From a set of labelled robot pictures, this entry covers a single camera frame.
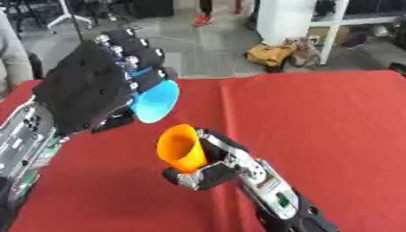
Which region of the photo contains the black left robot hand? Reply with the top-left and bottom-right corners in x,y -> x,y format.
30,27 -> 181,136

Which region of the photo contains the person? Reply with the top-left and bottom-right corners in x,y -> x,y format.
191,0 -> 216,27
0,8 -> 35,98

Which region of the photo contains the blue plastic cup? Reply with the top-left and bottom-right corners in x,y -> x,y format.
127,79 -> 181,124

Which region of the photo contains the yellow bag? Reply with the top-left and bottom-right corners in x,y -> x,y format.
244,43 -> 300,68

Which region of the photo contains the white pillar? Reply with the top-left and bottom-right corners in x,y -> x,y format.
255,0 -> 319,47

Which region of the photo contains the black cabinet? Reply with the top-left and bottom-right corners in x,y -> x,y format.
128,0 -> 177,19

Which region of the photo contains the white office chair base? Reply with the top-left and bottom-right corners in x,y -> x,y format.
45,0 -> 95,34

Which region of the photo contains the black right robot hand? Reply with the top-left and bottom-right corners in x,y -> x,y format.
159,128 -> 266,192

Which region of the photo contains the orange plastic cup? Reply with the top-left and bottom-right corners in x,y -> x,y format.
155,123 -> 209,174

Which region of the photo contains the white shelf frame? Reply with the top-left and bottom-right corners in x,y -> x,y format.
309,0 -> 406,65

